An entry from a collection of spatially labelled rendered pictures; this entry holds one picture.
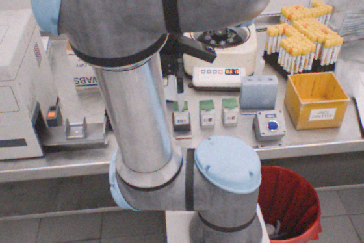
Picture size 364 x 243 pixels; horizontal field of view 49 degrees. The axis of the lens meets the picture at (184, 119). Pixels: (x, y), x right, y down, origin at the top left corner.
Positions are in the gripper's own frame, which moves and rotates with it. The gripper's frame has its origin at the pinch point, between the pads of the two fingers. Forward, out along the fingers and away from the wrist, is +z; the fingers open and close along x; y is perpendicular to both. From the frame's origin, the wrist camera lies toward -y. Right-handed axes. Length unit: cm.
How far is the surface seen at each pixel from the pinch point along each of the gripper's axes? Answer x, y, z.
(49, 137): 4.2, 36.0, 8.0
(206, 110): 1.2, -6.9, 5.3
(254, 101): -4.8, -21.9, 8.0
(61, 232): -28, 58, 100
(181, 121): 2.5, 0.3, 7.3
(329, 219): -22, -71, 99
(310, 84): -7.6, -39.0, 5.8
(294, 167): -33, -53, 73
